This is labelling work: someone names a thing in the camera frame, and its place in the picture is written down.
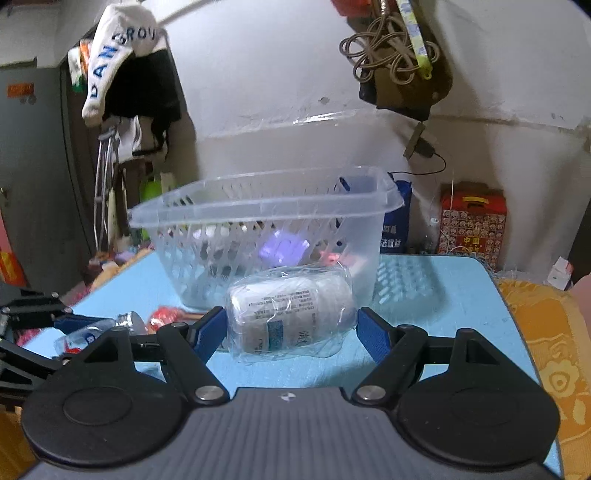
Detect metal crutches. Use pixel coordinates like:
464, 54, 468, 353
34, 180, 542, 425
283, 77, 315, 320
93, 126, 119, 252

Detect brown hanging bag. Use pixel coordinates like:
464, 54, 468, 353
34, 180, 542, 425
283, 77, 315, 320
353, 13, 453, 121

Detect grey metal door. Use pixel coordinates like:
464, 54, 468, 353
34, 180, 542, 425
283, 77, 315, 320
1, 68, 90, 294

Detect yellow-green patterned strap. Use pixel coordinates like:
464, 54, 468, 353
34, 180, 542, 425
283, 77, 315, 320
396, 0, 435, 80

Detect red hanging bag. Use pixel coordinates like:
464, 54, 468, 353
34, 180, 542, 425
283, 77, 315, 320
332, 0, 381, 18

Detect white bottle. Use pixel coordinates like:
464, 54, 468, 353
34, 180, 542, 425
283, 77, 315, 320
225, 263, 358, 363

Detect black power adapter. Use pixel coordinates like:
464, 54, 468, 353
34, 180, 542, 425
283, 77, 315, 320
404, 122, 436, 159

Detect black hanging garment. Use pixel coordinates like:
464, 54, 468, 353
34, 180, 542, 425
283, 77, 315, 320
102, 49, 181, 157

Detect red patterned gift box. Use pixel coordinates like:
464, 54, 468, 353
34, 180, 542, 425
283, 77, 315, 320
437, 181, 508, 271

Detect white hanging garment blue letters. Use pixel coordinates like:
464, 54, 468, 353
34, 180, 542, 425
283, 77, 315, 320
82, 1, 166, 127

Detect small white box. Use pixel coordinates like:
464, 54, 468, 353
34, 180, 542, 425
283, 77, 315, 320
547, 257, 574, 291

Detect orange floral blanket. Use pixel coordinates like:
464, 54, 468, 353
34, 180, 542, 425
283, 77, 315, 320
497, 279, 590, 479

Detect green paper bag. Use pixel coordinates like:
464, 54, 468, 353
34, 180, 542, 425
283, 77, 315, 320
139, 172, 177, 203

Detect red snack packet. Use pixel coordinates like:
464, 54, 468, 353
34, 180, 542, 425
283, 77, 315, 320
146, 306, 204, 334

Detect purple item in basket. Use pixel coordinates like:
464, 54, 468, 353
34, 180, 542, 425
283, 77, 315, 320
259, 230, 310, 267

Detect clear plastic basket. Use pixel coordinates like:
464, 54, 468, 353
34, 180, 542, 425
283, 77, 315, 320
128, 166, 404, 309

